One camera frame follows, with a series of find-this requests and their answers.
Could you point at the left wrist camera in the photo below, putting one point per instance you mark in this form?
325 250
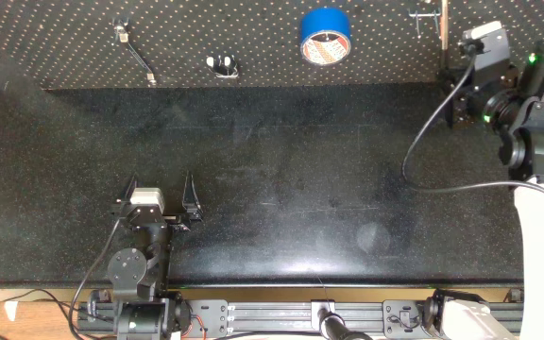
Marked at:
147 196

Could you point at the mounting rail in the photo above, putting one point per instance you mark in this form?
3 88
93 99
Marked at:
272 318

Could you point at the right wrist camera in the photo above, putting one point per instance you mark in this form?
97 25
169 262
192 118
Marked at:
484 29

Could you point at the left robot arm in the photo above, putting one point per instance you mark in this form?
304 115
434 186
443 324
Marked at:
125 266

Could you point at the black pegboard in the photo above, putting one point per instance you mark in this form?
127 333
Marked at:
206 28

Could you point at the hammer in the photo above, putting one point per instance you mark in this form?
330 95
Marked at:
444 28

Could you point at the metal hook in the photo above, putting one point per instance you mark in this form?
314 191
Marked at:
425 14
120 22
232 75

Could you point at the roll of blue tape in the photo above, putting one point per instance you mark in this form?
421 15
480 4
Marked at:
324 23

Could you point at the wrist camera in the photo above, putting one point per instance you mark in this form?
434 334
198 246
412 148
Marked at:
484 29
147 196

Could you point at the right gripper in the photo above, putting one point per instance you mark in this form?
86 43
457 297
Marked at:
494 54

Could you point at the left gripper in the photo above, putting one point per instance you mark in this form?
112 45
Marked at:
149 217

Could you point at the white paper tag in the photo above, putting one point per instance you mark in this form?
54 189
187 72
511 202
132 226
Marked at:
11 311

